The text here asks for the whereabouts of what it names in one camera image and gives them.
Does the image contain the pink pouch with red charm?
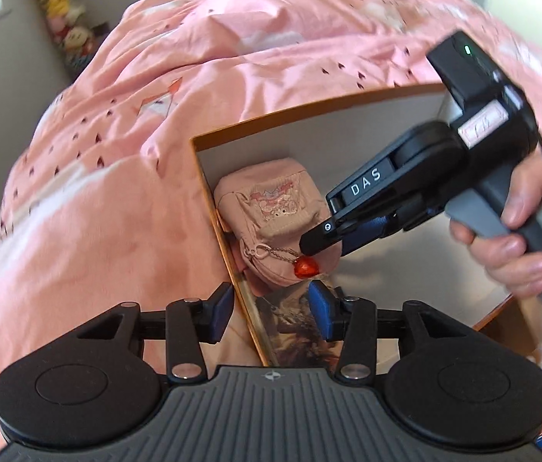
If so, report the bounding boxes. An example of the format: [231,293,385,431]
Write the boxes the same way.
[214,157,342,288]

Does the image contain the stack of plush toys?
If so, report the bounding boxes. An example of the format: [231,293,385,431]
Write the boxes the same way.
[37,0,104,78]

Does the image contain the orange cardboard storage box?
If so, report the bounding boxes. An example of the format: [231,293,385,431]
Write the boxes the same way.
[193,85,542,368]

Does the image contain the person's right hand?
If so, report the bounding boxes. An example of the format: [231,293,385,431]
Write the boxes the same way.
[450,152,542,298]

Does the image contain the pink patterned duvet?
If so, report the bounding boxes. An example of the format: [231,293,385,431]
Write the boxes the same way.
[0,0,542,462]

